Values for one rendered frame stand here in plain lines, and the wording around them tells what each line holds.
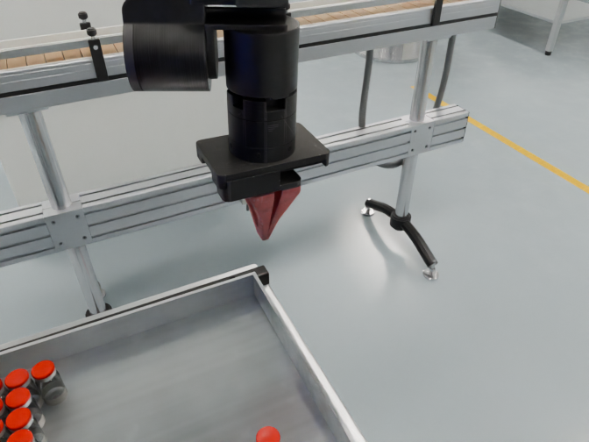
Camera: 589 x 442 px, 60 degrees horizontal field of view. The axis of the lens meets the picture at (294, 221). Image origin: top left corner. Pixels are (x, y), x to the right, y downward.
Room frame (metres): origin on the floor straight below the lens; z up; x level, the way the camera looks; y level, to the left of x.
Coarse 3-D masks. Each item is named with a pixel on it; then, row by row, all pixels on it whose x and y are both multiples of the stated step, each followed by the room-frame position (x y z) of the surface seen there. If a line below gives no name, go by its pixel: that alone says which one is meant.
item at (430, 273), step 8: (368, 200) 1.77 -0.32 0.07; (368, 208) 1.77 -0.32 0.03; (376, 208) 1.70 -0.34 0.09; (384, 208) 1.66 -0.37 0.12; (392, 208) 1.64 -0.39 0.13; (368, 216) 1.75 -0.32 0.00; (392, 216) 1.58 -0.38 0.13; (408, 216) 1.57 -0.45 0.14; (392, 224) 1.57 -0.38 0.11; (400, 224) 1.55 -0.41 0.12; (408, 224) 1.54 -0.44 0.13; (408, 232) 1.50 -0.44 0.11; (416, 232) 1.49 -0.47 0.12; (416, 240) 1.47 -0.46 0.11; (416, 248) 1.45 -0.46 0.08; (424, 248) 1.43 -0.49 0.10; (424, 256) 1.41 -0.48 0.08; (432, 256) 1.40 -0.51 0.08; (432, 264) 1.38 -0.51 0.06; (424, 272) 1.39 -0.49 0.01; (432, 272) 1.38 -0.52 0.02; (432, 280) 1.36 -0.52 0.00
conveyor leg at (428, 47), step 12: (420, 48) 1.58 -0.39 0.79; (432, 48) 1.56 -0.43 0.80; (420, 60) 1.57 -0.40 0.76; (432, 60) 1.57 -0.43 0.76; (420, 72) 1.57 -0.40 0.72; (420, 84) 1.56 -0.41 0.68; (420, 96) 1.56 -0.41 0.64; (420, 108) 1.56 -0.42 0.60; (420, 120) 1.56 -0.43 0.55; (408, 168) 1.56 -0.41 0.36; (408, 180) 1.56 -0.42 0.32; (408, 192) 1.56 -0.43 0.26; (396, 204) 1.58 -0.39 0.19; (408, 204) 1.57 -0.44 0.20; (396, 216) 1.57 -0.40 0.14
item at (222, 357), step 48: (240, 288) 0.43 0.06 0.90; (96, 336) 0.36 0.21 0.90; (144, 336) 0.37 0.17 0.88; (192, 336) 0.37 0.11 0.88; (240, 336) 0.37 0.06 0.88; (288, 336) 0.34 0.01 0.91; (96, 384) 0.31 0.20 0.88; (144, 384) 0.31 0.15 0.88; (192, 384) 0.31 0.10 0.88; (240, 384) 0.31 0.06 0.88; (288, 384) 0.31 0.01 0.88; (48, 432) 0.25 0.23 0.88; (96, 432) 0.25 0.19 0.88; (144, 432) 0.25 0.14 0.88; (192, 432) 0.25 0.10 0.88; (240, 432) 0.25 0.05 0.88; (288, 432) 0.25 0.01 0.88; (336, 432) 0.25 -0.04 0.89
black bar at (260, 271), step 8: (248, 272) 0.45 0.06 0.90; (256, 272) 0.45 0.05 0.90; (264, 272) 0.45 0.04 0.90; (216, 280) 0.44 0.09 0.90; (224, 280) 0.44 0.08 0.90; (264, 280) 0.45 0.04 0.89; (192, 288) 0.43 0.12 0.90; (200, 288) 0.43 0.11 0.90; (168, 296) 0.41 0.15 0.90; (144, 304) 0.40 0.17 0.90; (120, 312) 0.39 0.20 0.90; (96, 320) 0.38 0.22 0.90; (72, 328) 0.37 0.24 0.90; (48, 336) 0.35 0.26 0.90; (24, 344) 0.34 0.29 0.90
